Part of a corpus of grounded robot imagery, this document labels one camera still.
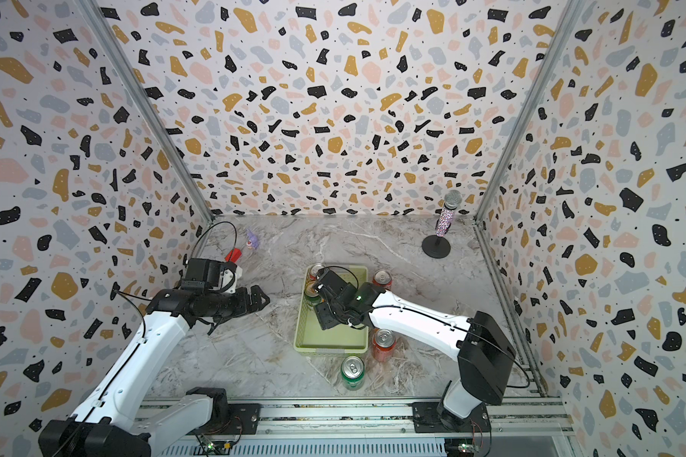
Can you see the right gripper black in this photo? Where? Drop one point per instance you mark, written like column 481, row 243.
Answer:
column 323, row 320

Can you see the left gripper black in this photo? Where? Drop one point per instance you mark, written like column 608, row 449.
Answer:
column 242, row 305

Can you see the green herbal tea can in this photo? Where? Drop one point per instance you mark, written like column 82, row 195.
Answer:
column 311, row 297

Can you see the red cola can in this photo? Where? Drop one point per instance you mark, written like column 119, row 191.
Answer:
column 384, row 343
column 316, row 271
column 384, row 279

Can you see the green Sprite can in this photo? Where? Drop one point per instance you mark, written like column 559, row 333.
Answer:
column 352, row 372

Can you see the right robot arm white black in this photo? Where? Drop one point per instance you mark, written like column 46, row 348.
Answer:
column 485, row 357

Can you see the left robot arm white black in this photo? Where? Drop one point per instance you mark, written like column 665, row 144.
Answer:
column 105, row 423

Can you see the light green perforated plastic basket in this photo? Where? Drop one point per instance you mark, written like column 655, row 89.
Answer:
column 311, row 340

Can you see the red small toy block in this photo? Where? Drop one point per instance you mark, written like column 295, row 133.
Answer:
column 233, row 256

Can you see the purple small toy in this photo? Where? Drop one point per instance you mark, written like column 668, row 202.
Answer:
column 252, row 240

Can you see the glitter microphone on black stand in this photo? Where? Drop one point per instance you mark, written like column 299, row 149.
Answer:
column 437, row 246

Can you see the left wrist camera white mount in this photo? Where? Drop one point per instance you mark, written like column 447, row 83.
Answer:
column 211, row 275

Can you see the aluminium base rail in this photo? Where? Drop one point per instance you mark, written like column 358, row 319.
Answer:
column 369, row 426

